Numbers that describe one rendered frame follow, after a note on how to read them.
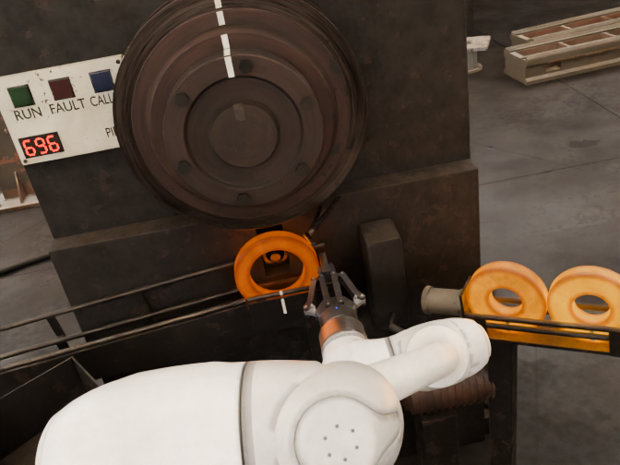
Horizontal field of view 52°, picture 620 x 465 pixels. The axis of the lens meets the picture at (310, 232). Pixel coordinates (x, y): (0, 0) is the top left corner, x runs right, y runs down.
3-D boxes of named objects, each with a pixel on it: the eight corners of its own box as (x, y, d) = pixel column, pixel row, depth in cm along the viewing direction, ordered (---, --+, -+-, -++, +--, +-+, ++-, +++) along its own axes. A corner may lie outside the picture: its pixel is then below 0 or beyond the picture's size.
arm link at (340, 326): (372, 364, 120) (366, 342, 125) (368, 329, 115) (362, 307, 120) (325, 374, 120) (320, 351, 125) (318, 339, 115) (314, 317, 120)
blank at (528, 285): (465, 257, 128) (460, 267, 126) (546, 262, 120) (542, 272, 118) (475, 319, 135) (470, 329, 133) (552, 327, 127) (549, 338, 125)
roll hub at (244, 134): (186, 208, 122) (145, 64, 108) (330, 180, 123) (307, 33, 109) (184, 221, 117) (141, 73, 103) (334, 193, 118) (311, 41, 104)
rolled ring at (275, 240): (313, 229, 134) (310, 221, 137) (226, 247, 133) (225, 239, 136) (325, 300, 143) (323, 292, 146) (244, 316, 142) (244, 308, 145)
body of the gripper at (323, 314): (322, 349, 124) (315, 317, 132) (364, 340, 125) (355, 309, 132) (316, 321, 120) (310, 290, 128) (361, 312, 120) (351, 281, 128)
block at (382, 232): (367, 305, 155) (355, 220, 143) (399, 299, 156) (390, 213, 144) (376, 332, 146) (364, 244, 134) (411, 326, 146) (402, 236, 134)
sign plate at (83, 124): (25, 161, 133) (-9, 77, 124) (148, 138, 134) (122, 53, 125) (22, 166, 131) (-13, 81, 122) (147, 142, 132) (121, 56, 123)
